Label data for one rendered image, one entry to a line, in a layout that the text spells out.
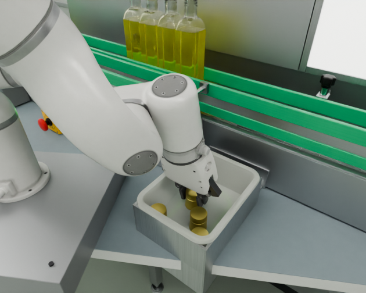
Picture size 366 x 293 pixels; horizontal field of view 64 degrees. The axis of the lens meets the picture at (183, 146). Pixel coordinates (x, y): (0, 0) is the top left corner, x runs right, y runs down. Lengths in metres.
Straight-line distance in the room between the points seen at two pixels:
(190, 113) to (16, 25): 0.23
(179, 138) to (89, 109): 0.16
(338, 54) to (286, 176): 0.29
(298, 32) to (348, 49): 0.11
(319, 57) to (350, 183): 0.29
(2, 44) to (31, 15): 0.04
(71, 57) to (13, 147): 0.35
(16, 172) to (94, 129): 0.37
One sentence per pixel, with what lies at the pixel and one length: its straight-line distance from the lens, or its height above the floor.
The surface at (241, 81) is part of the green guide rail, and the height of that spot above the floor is 0.96.
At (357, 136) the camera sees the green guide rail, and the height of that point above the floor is 0.95.
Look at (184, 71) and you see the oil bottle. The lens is 0.75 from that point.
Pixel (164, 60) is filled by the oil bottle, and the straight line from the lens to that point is 0.78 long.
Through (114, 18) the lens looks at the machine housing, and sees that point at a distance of 1.15.
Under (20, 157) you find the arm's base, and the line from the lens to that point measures 0.66.
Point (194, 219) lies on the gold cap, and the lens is 0.57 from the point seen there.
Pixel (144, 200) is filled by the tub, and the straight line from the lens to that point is 0.59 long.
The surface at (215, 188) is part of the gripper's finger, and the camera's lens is 0.55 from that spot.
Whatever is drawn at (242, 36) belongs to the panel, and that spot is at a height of 1.03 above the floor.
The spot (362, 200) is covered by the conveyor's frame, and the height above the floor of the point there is 0.83.
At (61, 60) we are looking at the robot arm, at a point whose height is 1.15.
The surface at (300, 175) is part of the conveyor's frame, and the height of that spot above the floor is 0.83.
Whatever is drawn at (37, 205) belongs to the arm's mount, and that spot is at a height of 0.81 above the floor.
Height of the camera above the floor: 1.25
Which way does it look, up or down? 37 degrees down
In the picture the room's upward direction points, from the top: straight up
